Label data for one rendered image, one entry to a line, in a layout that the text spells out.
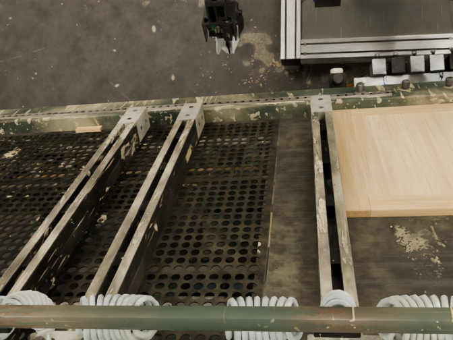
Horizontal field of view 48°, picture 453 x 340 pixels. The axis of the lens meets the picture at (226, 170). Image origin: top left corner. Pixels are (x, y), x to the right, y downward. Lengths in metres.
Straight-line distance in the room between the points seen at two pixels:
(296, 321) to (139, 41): 2.37
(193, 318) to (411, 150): 0.95
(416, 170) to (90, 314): 0.91
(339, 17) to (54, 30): 1.54
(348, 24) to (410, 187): 1.34
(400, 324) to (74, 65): 2.54
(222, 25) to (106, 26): 1.82
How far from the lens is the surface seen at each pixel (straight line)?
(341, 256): 0.93
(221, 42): 1.24
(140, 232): 1.06
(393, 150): 1.40
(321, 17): 2.46
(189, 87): 2.66
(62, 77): 2.93
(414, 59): 1.84
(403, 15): 2.48
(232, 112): 1.65
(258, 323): 0.57
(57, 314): 0.63
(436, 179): 1.28
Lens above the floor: 2.50
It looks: 79 degrees down
